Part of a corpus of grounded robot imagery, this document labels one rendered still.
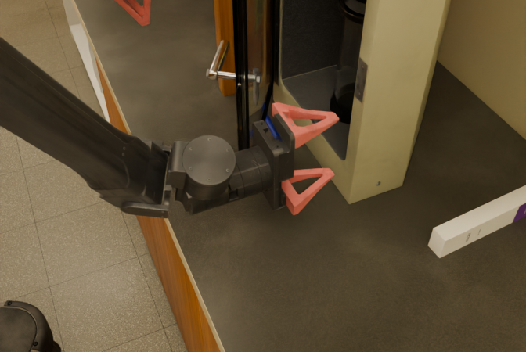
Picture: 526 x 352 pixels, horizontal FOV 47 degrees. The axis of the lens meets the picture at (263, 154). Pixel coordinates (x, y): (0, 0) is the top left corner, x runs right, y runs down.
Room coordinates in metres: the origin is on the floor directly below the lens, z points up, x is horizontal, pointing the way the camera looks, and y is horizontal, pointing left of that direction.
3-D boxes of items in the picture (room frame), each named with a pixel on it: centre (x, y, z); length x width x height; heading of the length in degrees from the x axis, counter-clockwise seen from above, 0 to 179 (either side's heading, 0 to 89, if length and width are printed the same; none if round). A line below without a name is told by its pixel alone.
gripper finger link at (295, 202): (0.55, -0.05, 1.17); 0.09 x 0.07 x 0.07; 113
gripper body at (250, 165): (0.52, 0.02, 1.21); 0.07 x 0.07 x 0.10; 23
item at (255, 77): (0.72, 0.01, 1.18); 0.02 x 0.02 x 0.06; 80
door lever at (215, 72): (0.76, 0.05, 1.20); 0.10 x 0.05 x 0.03; 170
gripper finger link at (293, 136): (0.55, -0.05, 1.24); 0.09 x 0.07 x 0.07; 113
